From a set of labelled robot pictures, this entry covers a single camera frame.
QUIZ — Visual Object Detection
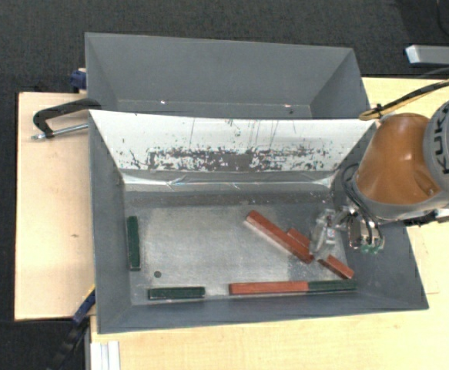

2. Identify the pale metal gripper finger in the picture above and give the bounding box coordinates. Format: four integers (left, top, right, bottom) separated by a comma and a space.
310, 210, 330, 255
319, 225, 340, 264

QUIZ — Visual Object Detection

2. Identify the red-brown flat block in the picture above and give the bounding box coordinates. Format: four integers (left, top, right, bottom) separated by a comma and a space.
286, 227, 356, 281
243, 210, 315, 265
228, 281, 310, 297

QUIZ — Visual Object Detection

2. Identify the dark green flat block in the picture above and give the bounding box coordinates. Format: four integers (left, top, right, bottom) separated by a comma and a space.
147, 286, 206, 301
126, 215, 142, 272
307, 279, 358, 294

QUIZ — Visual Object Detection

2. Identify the grey metal bin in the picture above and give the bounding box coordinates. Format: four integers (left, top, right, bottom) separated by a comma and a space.
84, 32, 430, 335

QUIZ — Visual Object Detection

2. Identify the pale wood board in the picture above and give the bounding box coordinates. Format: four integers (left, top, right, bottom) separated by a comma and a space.
14, 91, 96, 322

